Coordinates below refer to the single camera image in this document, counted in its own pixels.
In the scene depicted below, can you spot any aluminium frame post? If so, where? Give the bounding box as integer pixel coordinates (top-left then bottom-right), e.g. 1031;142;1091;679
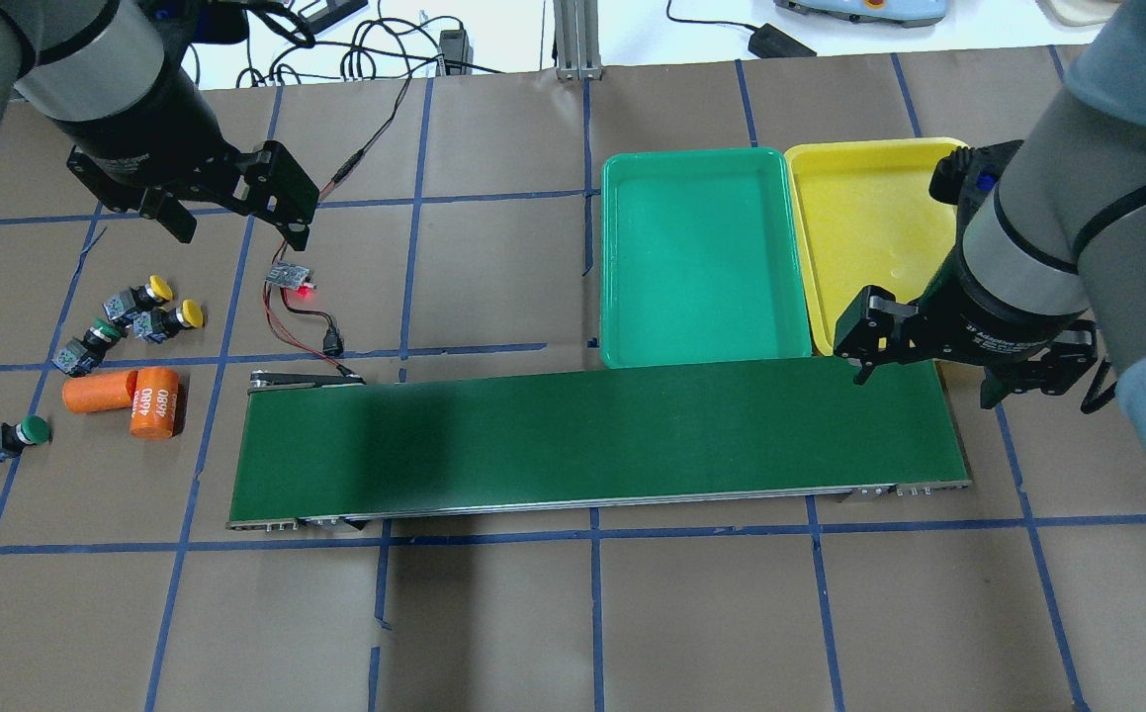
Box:
554;0;603;83

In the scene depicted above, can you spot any green plastic tray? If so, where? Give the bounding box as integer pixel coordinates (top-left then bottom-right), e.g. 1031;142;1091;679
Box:
599;147;813;368

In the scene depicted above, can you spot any black power adapter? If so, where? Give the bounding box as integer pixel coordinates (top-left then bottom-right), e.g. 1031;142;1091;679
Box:
748;24;817;58

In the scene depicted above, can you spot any green push button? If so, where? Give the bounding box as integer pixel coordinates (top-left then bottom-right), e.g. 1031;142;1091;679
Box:
49;318;126;378
0;414;52;463

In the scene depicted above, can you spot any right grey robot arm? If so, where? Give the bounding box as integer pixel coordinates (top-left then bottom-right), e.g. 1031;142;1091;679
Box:
834;1;1146;452

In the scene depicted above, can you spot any blue teach pendant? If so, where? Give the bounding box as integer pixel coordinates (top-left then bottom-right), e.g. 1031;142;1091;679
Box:
774;0;951;29

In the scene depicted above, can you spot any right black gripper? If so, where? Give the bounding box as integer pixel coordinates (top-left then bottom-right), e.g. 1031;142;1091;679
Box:
834;281;1099;409

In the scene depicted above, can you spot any green conveyor belt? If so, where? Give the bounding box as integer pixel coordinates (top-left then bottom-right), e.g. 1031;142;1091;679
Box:
227;357;971;530

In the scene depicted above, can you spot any yellow plastic tray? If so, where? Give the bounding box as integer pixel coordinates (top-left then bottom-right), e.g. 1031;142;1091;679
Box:
784;136;961;357

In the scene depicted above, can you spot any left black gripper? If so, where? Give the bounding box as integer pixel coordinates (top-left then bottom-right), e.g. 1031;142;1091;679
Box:
66;141;319;249

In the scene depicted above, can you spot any red black wire cable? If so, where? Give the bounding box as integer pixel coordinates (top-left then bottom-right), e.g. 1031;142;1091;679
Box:
262;19;455;375

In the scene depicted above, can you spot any plain orange cylinder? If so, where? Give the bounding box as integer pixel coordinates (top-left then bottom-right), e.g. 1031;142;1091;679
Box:
61;370;138;414

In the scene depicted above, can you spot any small sensor circuit board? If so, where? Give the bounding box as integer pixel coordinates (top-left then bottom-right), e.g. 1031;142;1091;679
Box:
265;260;313;290

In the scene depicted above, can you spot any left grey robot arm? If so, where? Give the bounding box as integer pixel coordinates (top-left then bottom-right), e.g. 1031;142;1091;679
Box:
0;1;319;249

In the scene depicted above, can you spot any orange cylinder with 4680 print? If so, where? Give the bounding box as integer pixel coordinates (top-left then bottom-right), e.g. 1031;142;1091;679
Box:
129;368;181;440

